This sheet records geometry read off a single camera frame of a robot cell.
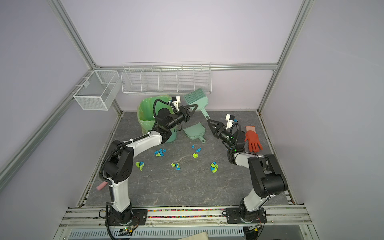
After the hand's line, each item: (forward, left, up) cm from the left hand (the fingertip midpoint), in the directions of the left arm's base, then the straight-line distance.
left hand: (200, 107), depth 77 cm
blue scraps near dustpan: (-8, +2, -31) cm, 32 cm away
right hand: (-5, -3, -7) cm, 9 cm away
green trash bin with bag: (+10, +34, -16) cm, 39 cm away
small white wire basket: (+29, +66, -8) cm, 73 cm away
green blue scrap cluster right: (-19, -7, -32) cm, 38 cm away
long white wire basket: (+34, +21, -4) cm, 40 cm away
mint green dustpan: (+8, +3, -31) cm, 32 cm away
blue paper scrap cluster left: (-8, +27, -32) cm, 42 cm away
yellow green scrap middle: (-11, +4, -32) cm, 34 cm away
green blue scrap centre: (-17, +15, -32) cm, 39 cm away
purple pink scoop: (-27, +57, -30) cm, 70 cm away
